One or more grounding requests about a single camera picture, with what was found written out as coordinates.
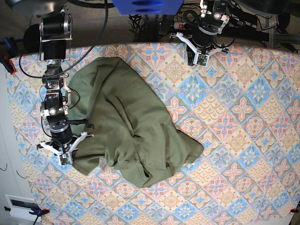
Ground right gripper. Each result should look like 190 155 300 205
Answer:
37 119 94 155

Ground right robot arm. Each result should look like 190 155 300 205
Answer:
6 0 87 158

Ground blue clamp lower left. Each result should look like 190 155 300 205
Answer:
4 207 49 224

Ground white power strip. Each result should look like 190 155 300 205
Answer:
173 22 193 30

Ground green t-shirt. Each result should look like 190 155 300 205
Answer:
68 58 203 188

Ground orange clamp lower right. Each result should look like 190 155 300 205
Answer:
290 208 300 213

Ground patterned tablecloth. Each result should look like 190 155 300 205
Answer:
5 43 300 225

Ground blue clamp upper left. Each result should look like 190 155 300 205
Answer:
0 37 17 75

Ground blue clamp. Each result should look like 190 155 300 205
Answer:
0 37 17 75
4 207 49 224

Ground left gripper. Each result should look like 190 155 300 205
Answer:
169 24 229 65

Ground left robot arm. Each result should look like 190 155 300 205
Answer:
170 0 300 67

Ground black round stool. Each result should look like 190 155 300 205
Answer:
23 24 40 53

